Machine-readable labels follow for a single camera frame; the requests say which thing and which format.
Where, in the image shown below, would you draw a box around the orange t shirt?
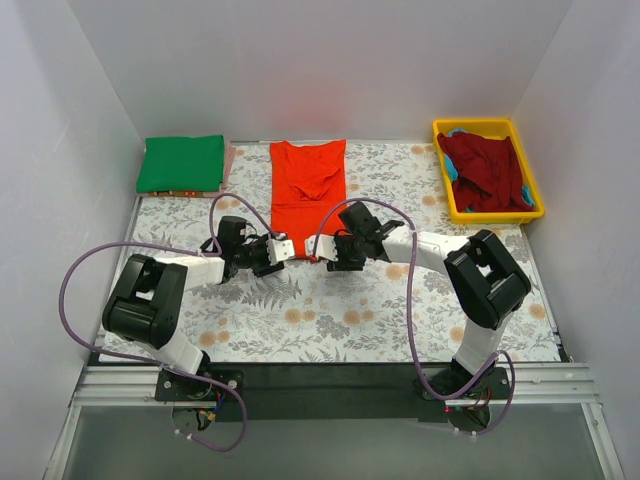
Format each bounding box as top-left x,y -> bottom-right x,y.
270,139 -> 347,259

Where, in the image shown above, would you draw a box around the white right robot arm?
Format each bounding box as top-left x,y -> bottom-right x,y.
305,198 -> 531,400

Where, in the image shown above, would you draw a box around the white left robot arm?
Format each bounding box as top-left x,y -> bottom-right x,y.
102,216 -> 295,400

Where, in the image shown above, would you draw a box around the floral patterned table mat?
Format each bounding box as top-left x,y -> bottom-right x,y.
99,142 -> 561,364

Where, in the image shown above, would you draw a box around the folded pink t shirt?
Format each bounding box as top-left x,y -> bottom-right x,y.
140,140 -> 236,198

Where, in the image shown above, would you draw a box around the folded green t shirt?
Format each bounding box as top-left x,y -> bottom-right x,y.
136,135 -> 226,193

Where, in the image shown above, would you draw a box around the dark red t shirt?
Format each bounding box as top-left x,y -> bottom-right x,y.
437,132 -> 526,213

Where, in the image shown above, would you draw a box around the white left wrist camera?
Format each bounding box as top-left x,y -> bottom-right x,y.
266,234 -> 296,266

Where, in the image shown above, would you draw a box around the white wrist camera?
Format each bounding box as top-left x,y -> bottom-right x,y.
266,234 -> 296,266
304,234 -> 338,262

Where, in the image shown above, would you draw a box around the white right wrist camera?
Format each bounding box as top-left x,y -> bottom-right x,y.
304,234 -> 338,262

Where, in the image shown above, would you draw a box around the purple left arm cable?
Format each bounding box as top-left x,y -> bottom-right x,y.
58,193 -> 289,453

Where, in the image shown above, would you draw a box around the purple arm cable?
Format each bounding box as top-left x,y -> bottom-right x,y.
58,193 -> 289,453
312,197 -> 514,437

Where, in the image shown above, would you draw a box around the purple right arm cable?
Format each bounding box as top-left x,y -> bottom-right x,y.
312,197 -> 514,437

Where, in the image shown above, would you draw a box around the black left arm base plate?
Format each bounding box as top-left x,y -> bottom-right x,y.
154,367 -> 244,402

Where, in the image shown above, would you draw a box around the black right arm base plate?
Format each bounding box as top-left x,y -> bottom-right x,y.
413,366 -> 511,400

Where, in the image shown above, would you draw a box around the aluminium frame rail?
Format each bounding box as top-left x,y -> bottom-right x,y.
45,363 -> 624,479

